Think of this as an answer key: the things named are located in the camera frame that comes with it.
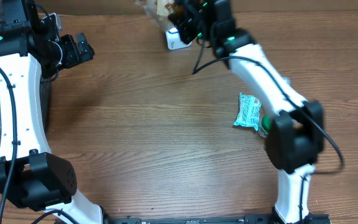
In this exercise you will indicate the white barcode scanner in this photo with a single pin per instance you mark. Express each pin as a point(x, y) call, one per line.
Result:
point(174, 41)

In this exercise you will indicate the green lid white jar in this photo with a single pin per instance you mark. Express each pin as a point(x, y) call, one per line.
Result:
point(264, 126)

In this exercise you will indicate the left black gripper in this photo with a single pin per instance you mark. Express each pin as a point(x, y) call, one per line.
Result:
point(75, 57)

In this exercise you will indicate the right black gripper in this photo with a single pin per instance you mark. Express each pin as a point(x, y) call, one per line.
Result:
point(182, 18)

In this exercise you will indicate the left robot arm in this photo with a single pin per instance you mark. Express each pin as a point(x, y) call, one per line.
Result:
point(32, 51)

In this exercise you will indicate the snack packet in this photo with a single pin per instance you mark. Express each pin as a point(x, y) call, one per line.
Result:
point(158, 10)

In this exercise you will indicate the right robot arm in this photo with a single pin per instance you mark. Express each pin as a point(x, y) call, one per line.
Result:
point(294, 140)

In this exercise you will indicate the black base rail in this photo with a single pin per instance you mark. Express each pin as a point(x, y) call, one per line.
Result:
point(247, 219)

